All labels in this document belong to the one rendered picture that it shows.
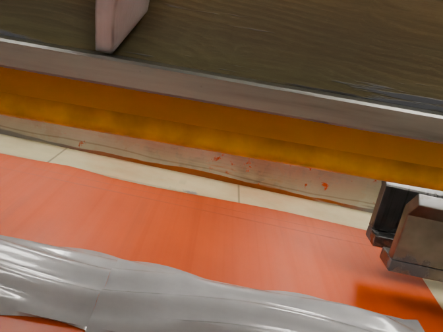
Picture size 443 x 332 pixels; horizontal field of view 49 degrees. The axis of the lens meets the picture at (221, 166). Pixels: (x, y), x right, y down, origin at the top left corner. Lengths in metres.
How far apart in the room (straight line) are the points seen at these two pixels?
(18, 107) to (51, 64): 0.04
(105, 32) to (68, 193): 0.21
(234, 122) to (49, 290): 0.12
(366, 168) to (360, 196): 0.27
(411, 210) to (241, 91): 0.16
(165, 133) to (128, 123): 0.02
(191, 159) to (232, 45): 0.28
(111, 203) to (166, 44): 0.20
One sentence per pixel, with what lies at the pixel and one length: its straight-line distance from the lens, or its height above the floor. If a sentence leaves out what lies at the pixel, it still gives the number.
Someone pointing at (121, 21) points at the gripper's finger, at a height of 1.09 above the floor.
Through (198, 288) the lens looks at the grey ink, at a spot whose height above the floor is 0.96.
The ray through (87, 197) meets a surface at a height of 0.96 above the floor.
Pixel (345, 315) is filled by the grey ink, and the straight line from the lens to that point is 0.29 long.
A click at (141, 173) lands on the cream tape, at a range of 0.44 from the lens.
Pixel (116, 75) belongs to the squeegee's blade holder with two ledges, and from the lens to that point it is 0.18.
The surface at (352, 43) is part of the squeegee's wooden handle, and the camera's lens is 0.20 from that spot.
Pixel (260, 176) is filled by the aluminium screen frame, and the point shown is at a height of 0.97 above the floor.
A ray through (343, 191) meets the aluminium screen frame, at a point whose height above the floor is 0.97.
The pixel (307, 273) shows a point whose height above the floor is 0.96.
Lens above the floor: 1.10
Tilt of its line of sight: 16 degrees down
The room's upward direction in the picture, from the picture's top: 13 degrees clockwise
